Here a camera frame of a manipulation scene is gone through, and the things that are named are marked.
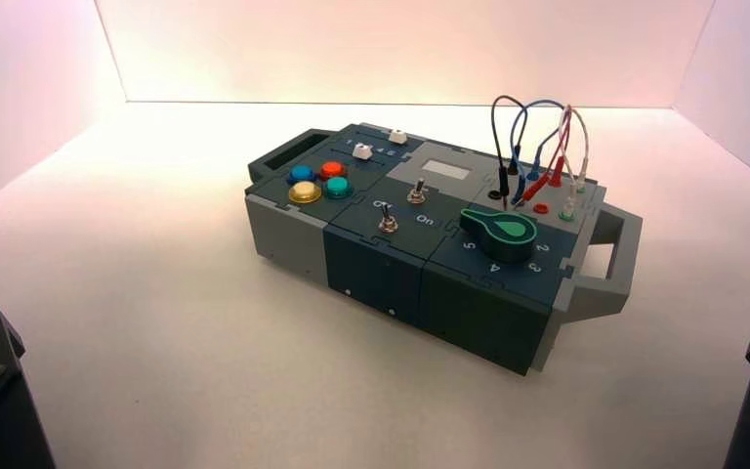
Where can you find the green rotary knob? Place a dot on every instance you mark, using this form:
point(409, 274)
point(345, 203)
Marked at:
point(501, 233)

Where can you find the blue push button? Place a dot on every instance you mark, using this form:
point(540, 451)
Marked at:
point(301, 173)

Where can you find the teal push button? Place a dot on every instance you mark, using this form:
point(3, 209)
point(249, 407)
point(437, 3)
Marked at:
point(337, 187)

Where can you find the yellow push button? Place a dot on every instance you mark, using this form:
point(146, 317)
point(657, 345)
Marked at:
point(304, 191)

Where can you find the red push button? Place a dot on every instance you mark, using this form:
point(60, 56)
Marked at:
point(332, 169)

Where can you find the black banana socket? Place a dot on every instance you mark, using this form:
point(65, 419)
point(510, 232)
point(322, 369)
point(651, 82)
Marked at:
point(495, 193)

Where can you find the red banana socket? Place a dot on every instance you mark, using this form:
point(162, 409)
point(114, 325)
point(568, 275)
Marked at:
point(540, 208)

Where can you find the metal toggle switch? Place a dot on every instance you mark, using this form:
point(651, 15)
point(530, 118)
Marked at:
point(387, 223)
point(418, 193)

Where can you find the blue grey control box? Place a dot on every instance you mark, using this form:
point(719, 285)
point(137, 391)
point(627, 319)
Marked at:
point(375, 272)

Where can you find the white display screen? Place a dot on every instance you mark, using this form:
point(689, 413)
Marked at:
point(446, 169)

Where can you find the white slider knob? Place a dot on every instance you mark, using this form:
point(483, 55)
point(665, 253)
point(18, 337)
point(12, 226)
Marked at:
point(398, 136)
point(362, 151)

